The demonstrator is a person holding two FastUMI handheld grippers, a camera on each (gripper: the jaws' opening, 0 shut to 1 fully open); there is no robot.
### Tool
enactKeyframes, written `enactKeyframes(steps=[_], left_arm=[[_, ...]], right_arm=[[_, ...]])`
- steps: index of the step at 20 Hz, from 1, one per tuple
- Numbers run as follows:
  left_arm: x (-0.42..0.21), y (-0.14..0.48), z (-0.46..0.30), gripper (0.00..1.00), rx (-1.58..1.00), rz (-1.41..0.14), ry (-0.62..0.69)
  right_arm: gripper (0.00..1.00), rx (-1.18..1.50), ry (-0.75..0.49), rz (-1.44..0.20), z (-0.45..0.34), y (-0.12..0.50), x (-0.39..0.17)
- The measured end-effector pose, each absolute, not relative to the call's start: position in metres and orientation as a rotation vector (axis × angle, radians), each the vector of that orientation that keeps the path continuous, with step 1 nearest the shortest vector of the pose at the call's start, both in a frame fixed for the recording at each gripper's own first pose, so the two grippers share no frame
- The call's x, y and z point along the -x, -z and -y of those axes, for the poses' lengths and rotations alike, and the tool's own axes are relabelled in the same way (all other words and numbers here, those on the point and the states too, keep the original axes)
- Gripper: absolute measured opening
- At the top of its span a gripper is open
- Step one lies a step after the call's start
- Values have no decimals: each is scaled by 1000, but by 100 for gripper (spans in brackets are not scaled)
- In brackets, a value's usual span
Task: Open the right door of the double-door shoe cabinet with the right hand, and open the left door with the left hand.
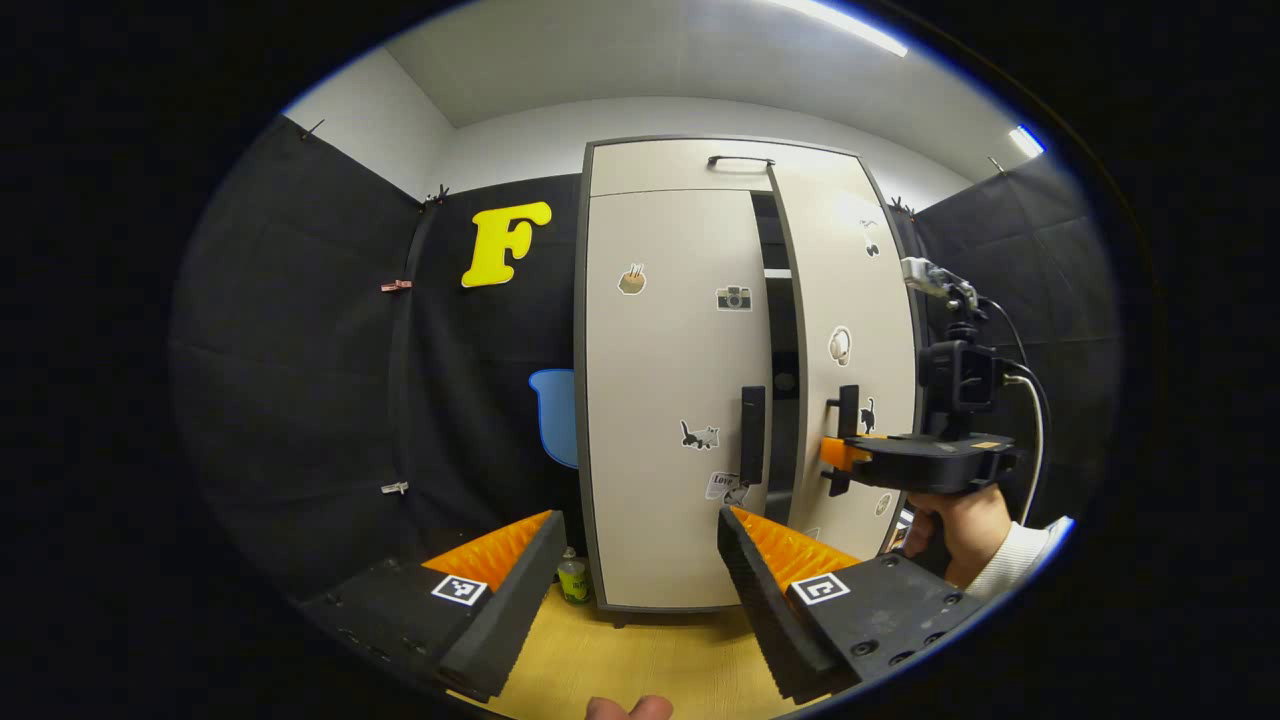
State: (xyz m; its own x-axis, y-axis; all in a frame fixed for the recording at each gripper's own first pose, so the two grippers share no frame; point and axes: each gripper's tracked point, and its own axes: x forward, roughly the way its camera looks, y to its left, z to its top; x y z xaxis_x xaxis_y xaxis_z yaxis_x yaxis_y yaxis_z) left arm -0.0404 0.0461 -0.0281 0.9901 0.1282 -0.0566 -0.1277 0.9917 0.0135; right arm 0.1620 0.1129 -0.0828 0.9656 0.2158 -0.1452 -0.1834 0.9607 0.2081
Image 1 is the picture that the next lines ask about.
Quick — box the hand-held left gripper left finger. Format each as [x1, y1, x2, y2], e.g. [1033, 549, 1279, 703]
[300, 508, 568, 704]

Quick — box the beige double-door shoe cabinet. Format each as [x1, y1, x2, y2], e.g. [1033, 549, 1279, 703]
[574, 134, 927, 617]

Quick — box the black backdrop cloth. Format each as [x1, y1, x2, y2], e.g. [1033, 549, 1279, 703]
[170, 115, 1121, 601]

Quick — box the small yellow-green bottle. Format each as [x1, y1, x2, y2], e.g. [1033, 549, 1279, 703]
[556, 547, 592, 605]

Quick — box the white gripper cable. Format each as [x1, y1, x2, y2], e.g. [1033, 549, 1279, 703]
[1003, 373, 1046, 526]

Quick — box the beige door with camera sticker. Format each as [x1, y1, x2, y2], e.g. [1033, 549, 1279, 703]
[584, 188, 773, 611]

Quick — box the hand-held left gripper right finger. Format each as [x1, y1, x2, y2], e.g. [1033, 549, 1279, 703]
[716, 505, 986, 706]

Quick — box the black vertical door handle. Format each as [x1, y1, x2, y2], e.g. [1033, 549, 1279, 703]
[825, 384, 861, 499]
[739, 385, 768, 489]

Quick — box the beige door with cherry sticker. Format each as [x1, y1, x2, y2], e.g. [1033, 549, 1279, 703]
[766, 160, 922, 563]

